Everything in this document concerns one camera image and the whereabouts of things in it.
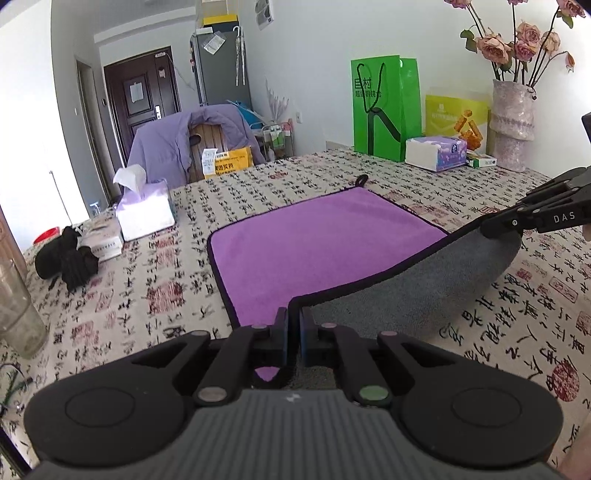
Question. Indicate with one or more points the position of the yellow gift bag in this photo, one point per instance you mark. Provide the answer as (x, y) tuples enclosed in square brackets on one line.
[(462, 118)]

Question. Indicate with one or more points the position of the calligraphy print tablecloth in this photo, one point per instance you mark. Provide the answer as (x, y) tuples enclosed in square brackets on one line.
[(534, 321)]

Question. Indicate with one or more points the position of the dried pink roses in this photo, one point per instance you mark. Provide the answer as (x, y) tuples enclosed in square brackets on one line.
[(526, 54)]

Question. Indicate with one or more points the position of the black cloth bundle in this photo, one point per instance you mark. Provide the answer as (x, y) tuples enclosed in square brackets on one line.
[(62, 256)]

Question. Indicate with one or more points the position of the pink textured vase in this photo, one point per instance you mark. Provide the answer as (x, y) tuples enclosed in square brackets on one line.
[(512, 124)]

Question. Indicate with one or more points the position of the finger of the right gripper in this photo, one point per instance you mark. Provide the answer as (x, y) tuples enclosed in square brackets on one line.
[(515, 219)]

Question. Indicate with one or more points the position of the green white medicine box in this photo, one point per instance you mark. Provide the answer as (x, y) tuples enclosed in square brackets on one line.
[(477, 160)]

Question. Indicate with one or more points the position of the white wall panel box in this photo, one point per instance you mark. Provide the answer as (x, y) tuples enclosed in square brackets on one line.
[(264, 13)]

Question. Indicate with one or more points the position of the yellow box on refrigerator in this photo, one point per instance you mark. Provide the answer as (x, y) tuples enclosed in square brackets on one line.
[(219, 19)]

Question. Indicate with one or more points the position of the red plastic bucket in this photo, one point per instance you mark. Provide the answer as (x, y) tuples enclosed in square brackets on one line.
[(48, 234)]

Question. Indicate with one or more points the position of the small white box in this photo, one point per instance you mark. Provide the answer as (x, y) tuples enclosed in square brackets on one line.
[(104, 239)]

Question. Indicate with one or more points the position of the sealed purple tissue pack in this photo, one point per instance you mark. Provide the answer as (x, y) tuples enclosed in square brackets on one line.
[(436, 154)]

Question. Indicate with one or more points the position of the dark brown entrance door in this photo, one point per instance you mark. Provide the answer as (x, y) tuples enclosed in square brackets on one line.
[(141, 89)]

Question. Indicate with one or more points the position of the yellow paper package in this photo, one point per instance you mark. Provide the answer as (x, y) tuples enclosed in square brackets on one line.
[(214, 163)]

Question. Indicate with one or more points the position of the grey refrigerator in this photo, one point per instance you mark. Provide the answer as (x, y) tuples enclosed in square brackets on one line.
[(213, 56)]

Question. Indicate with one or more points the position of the clear drinking glass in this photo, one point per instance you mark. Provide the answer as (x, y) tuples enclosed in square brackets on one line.
[(20, 324)]

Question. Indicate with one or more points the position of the purple and grey towel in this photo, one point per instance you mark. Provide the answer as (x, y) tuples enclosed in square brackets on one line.
[(356, 259)]

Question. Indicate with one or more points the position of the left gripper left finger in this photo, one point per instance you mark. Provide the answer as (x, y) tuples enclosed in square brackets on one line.
[(231, 363)]

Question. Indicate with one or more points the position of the open purple tissue pack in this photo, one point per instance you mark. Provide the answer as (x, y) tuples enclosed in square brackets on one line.
[(144, 208)]

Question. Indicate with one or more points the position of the white umbrella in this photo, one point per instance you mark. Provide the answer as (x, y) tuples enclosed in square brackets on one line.
[(239, 56)]

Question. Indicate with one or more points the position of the purple puffer jacket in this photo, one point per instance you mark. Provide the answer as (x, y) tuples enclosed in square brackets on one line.
[(162, 147)]

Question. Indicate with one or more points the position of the green paper shopping bag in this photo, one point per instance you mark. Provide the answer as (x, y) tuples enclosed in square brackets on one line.
[(386, 105)]

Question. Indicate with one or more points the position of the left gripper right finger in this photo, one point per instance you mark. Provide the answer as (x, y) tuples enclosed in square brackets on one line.
[(341, 349)]

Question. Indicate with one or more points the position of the wooden chair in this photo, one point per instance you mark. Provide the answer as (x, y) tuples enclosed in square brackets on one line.
[(203, 137)]

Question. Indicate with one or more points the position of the black frame eyeglasses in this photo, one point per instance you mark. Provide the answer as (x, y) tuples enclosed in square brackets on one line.
[(13, 382)]

